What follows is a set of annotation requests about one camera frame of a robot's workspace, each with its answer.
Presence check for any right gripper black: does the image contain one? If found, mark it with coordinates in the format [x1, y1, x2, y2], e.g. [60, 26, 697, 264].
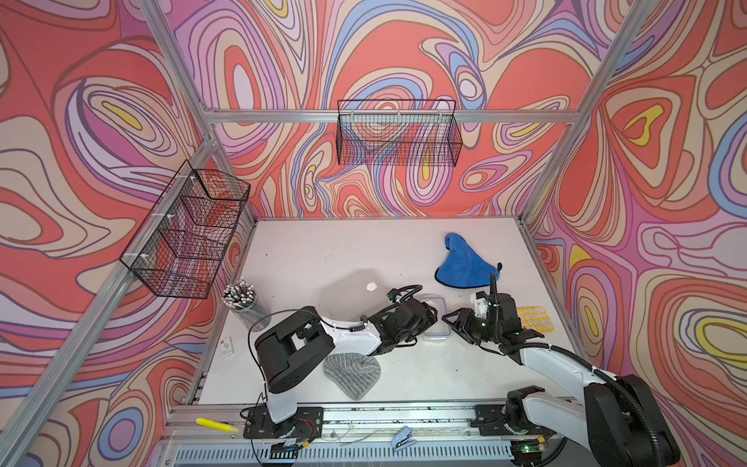
[442, 307, 502, 346]

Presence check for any small blue-rimmed lunch box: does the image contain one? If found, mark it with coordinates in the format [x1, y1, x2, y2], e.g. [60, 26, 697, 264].
[417, 294, 451, 344]

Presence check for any blue microfiber cloth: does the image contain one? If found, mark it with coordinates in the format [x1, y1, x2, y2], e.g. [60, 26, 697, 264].
[434, 233, 503, 289]

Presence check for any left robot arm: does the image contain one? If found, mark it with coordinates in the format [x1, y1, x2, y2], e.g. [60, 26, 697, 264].
[249, 295, 438, 424]

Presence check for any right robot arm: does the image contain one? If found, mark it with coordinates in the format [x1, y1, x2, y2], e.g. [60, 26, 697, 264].
[442, 292, 681, 466]

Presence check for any large clear lunch box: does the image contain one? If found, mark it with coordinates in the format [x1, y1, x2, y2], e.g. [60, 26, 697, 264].
[319, 269, 390, 320]

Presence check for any grey striped cloth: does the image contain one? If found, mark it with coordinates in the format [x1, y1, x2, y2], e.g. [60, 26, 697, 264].
[323, 353, 381, 401]

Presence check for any yellow perforated tray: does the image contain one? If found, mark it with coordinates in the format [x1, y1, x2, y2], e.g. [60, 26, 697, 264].
[517, 307, 554, 334]

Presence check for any cup of pens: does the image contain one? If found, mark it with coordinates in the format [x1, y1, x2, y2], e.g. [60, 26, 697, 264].
[223, 279, 272, 332]

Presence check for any small white card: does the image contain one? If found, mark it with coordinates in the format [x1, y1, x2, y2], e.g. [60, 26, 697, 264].
[219, 337, 235, 358]

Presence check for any yellow highlighter marker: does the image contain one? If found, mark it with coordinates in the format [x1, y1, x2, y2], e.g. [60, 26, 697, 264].
[196, 418, 239, 435]

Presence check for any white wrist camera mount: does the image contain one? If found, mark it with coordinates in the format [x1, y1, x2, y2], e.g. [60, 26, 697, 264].
[470, 292, 490, 319]

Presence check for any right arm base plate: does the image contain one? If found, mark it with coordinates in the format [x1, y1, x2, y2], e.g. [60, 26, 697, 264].
[469, 404, 556, 437]

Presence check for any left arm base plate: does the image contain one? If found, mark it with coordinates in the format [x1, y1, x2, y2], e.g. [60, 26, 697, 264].
[239, 404, 324, 441]

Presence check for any back wall wire basket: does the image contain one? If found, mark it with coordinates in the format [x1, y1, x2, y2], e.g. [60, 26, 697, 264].
[336, 98, 463, 167]

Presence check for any wall wire basket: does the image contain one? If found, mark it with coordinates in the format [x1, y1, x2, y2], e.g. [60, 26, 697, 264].
[336, 98, 463, 167]
[120, 162, 251, 299]

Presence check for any left wall wire basket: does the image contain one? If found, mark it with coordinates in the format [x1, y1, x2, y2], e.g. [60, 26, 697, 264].
[120, 162, 251, 299]

